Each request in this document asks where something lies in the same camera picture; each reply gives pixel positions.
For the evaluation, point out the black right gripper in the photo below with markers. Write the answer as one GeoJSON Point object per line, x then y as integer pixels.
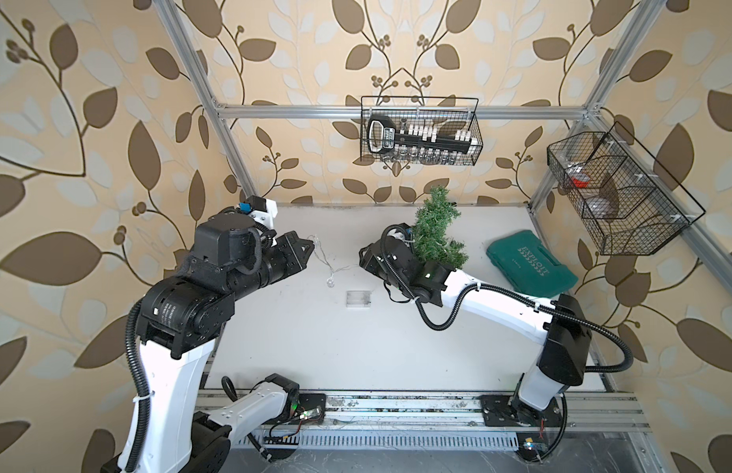
{"type": "Point", "coordinates": [369, 260]}

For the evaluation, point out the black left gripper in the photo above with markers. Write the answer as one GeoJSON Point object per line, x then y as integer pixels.
{"type": "Point", "coordinates": [293, 261]}

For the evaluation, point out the small green christmas tree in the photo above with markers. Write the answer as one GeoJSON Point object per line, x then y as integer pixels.
{"type": "Point", "coordinates": [430, 239]}

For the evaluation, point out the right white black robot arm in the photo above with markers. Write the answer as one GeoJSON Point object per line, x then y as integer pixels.
{"type": "Point", "coordinates": [440, 293]}

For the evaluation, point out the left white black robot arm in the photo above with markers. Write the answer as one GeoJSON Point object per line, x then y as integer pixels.
{"type": "Point", "coordinates": [172, 330]}

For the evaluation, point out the clear battery box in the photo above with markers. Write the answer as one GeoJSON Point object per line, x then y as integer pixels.
{"type": "Point", "coordinates": [358, 299]}

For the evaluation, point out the green plastic tool case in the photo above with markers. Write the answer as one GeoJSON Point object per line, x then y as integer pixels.
{"type": "Point", "coordinates": [529, 266]}

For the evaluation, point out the red item in basket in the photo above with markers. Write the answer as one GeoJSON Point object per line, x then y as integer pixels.
{"type": "Point", "coordinates": [578, 177]}

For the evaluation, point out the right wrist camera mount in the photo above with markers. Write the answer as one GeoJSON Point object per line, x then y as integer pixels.
{"type": "Point", "coordinates": [402, 232]}

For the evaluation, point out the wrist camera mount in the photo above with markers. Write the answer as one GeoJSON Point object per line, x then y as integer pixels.
{"type": "Point", "coordinates": [263, 211]}
{"type": "Point", "coordinates": [402, 232]}

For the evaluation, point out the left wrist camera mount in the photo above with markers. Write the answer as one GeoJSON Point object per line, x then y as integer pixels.
{"type": "Point", "coordinates": [263, 211]}

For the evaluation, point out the black socket holder rail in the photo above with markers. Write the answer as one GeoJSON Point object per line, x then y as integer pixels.
{"type": "Point", "coordinates": [384, 136]}

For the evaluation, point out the back black wire basket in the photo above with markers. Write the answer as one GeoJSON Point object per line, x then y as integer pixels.
{"type": "Point", "coordinates": [447, 114]}

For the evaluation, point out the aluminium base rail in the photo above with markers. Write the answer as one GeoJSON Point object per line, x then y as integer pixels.
{"type": "Point", "coordinates": [466, 411]}

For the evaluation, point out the side black wire basket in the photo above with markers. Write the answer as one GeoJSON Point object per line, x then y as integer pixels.
{"type": "Point", "coordinates": [635, 203]}

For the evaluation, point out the aluminium frame post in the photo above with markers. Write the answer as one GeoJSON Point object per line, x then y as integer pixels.
{"type": "Point", "coordinates": [169, 16]}

